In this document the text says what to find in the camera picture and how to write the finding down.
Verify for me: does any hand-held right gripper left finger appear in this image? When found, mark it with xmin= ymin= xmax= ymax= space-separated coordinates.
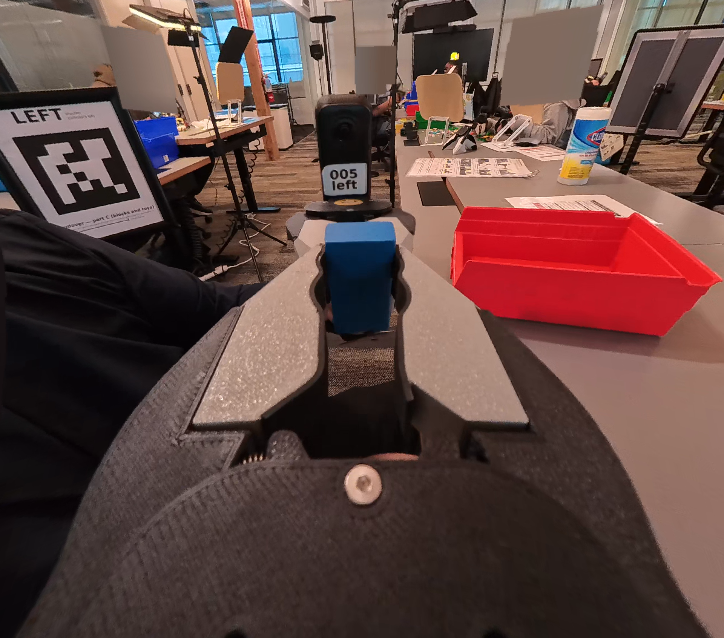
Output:
xmin=191 ymin=242 xmax=331 ymax=438

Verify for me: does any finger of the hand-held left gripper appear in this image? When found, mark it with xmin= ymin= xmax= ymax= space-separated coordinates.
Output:
xmin=395 ymin=213 xmax=417 ymax=257
xmin=285 ymin=218 xmax=327 ymax=260

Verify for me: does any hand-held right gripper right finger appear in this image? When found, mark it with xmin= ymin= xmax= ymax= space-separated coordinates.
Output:
xmin=393 ymin=247 xmax=531 ymax=443

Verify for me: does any long blue wooden block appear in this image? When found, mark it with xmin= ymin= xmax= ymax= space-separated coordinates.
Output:
xmin=324 ymin=221 xmax=398 ymax=335

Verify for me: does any red plastic bin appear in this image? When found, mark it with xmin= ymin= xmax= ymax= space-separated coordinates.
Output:
xmin=451 ymin=206 xmax=723 ymax=337

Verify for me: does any black flat pad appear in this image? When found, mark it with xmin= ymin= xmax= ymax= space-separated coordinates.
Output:
xmin=417 ymin=181 xmax=456 ymax=207

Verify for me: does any white low cabinet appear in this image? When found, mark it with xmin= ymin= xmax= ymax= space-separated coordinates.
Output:
xmin=266 ymin=103 xmax=295 ymax=151

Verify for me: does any green toy brick plate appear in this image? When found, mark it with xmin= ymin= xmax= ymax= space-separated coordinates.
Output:
xmin=404 ymin=109 xmax=453 ymax=132

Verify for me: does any paper sheet with picture grid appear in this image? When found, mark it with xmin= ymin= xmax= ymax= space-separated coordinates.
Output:
xmin=405 ymin=157 xmax=535 ymax=179

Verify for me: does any tan cardboard panel on stand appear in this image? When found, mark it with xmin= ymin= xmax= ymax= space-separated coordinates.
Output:
xmin=414 ymin=72 xmax=466 ymax=146
xmin=216 ymin=61 xmax=247 ymax=125

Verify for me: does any small black and white tool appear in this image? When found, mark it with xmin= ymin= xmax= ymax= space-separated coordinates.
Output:
xmin=441 ymin=124 xmax=479 ymax=155

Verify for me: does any wooden office desk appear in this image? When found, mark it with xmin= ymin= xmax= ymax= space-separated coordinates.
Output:
xmin=155 ymin=115 xmax=275 ymax=215

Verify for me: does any black round top pole stand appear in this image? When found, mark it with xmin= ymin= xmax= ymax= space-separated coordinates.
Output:
xmin=308 ymin=14 xmax=338 ymax=96

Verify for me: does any black light flag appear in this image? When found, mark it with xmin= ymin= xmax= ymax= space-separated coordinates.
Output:
xmin=218 ymin=26 xmax=255 ymax=64

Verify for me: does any white angled display stand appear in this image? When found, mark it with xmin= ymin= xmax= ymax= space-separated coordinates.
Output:
xmin=491 ymin=113 xmax=535 ymax=149

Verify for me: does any black softbox light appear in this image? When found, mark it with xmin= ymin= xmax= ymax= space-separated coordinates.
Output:
xmin=402 ymin=0 xmax=479 ymax=34

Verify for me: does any paper sheet with red print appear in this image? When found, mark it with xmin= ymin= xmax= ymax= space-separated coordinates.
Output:
xmin=505 ymin=195 xmax=663 ymax=226

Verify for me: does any blue plastic bin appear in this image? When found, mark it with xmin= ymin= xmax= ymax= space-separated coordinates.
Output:
xmin=135 ymin=116 xmax=181 ymax=169

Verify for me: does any disinfectant wipes canister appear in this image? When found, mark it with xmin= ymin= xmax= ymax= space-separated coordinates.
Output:
xmin=557 ymin=106 xmax=613 ymax=186

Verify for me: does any panel light on tripod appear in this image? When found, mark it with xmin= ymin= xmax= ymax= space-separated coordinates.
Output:
xmin=121 ymin=3 xmax=288 ymax=284

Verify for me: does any black and white marker board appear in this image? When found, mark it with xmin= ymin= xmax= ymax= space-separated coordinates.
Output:
xmin=0 ymin=86 xmax=173 ymax=240

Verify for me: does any grey acoustic panel on stand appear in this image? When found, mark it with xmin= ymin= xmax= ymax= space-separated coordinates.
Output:
xmin=605 ymin=24 xmax=724 ymax=175

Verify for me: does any white power strip cable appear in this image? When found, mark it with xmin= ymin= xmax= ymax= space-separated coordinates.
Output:
xmin=198 ymin=248 xmax=261 ymax=282

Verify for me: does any wooden support post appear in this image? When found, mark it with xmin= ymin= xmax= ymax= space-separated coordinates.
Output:
xmin=212 ymin=0 xmax=281 ymax=162

